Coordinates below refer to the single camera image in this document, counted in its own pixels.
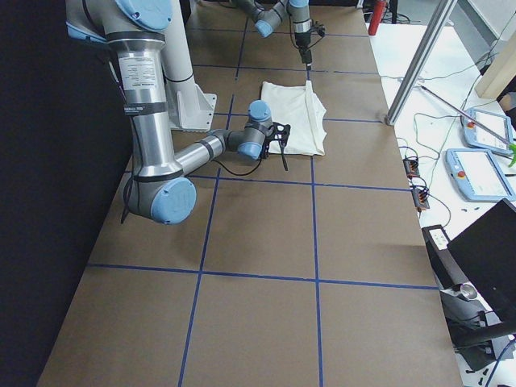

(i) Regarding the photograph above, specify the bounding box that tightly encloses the black box with white label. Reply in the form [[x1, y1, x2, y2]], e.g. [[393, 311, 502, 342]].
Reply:
[[422, 225, 469, 289]]

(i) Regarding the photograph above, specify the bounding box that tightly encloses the far teach pendant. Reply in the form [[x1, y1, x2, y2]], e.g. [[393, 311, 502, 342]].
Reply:
[[461, 107, 516, 158]]

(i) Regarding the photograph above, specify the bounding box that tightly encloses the upper orange black connector box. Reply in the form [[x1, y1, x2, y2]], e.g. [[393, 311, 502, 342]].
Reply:
[[402, 158, 420, 179]]

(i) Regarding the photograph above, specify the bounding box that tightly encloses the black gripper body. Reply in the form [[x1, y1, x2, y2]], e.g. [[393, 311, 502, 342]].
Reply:
[[294, 31, 311, 52], [262, 122, 291, 155]]

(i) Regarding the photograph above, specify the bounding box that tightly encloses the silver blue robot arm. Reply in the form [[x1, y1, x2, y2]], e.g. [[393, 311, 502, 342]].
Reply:
[[65, 1, 290, 225], [230, 0, 314, 70]]

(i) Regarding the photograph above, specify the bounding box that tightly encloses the near teach pendant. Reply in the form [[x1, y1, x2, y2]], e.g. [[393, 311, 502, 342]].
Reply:
[[444, 148, 515, 202]]

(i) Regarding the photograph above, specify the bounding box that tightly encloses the red fire extinguisher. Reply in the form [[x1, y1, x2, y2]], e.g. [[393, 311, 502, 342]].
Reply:
[[368, 0, 386, 36]]

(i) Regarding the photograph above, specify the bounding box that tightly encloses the lower orange black connector box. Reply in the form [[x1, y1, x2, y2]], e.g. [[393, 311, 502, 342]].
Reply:
[[411, 187, 430, 212]]

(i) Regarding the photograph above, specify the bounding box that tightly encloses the green tipped grabber stick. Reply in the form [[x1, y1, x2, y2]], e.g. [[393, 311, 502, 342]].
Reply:
[[419, 84, 515, 168]]

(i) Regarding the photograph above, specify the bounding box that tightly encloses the wooden board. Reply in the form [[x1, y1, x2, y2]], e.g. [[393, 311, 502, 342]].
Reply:
[[475, 33, 516, 99]]

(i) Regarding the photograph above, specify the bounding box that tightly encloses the aluminium frame post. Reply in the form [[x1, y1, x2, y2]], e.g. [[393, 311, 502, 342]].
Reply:
[[385, 0, 457, 126]]

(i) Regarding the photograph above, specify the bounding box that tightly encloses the black monitor stand base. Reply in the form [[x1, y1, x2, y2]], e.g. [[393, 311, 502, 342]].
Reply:
[[440, 292, 515, 371]]

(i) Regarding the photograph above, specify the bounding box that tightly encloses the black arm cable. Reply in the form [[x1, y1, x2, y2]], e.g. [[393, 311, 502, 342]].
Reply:
[[288, 15, 327, 52], [119, 48, 289, 225]]

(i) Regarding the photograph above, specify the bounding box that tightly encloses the black monitor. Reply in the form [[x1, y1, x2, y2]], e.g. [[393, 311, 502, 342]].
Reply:
[[447, 198, 515, 321]]

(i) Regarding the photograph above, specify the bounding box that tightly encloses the cream long sleeve shirt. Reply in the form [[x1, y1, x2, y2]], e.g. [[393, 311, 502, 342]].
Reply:
[[260, 81, 327, 156]]

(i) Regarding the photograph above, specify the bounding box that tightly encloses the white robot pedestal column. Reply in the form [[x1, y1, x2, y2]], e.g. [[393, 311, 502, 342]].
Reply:
[[161, 0, 217, 132]]

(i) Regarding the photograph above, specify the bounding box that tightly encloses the orange black connector box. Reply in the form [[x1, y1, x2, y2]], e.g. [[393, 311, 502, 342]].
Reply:
[[411, 187, 430, 212], [402, 158, 420, 179]]

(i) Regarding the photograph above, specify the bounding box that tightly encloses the teach pendant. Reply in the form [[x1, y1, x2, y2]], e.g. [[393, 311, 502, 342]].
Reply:
[[461, 107, 516, 158], [444, 148, 515, 202]]

